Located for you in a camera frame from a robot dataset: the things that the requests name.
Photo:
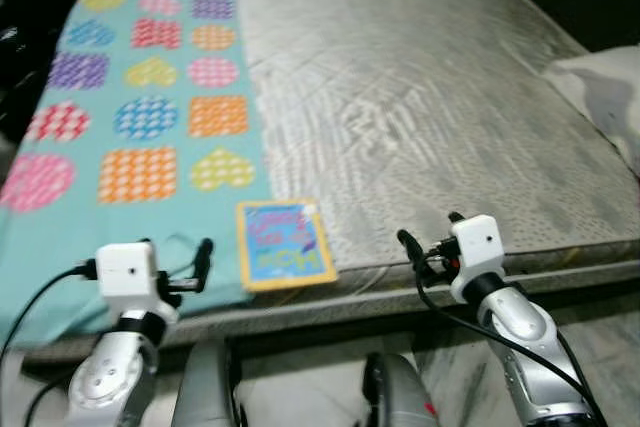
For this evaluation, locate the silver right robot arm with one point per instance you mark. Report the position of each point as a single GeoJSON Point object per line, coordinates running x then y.
{"type": "Point", "coordinates": [515, 322]}

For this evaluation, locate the teal blanket with colourful shapes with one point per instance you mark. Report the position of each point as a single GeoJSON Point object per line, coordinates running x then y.
{"type": "Point", "coordinates": [85, 217]}

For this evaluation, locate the white quilted mattress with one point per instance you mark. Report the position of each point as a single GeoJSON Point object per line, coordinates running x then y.
{"type": "Point", "coordinates": [420, 97]}

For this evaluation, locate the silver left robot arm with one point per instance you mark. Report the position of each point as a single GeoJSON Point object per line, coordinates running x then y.
{"type": "Point", "coordinates": [105, 382]}

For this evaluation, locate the dark bed base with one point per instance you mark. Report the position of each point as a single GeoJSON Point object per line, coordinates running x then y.
{"type": "Point", "coordinates": [320, 332]}

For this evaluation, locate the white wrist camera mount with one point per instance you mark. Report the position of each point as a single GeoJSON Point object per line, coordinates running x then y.
{"type": "Point", "coordinates": [128, 272]}
{"type": "Point", "coordinates": [478, 242]}

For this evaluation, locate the dark tufted footboard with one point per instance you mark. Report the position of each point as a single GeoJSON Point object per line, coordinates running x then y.
{"type": "Point", "coordinates": [25, 47]}

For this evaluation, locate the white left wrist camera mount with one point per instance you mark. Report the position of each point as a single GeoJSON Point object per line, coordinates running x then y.
{"type": "Point", "coordinates": [128, 272]}

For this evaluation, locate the yellow edged blue picture book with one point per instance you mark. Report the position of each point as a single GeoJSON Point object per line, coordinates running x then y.
{"type": "Point", "coordinates": [285, 247]}

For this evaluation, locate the white pillow with tree print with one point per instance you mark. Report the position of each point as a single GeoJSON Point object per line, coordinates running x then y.
{"type": "Point", "coordinates": [600, 97]}

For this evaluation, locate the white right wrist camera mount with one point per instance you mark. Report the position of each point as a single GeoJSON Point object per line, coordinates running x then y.
{"type": "Point", "coordinates": [478, 242]}

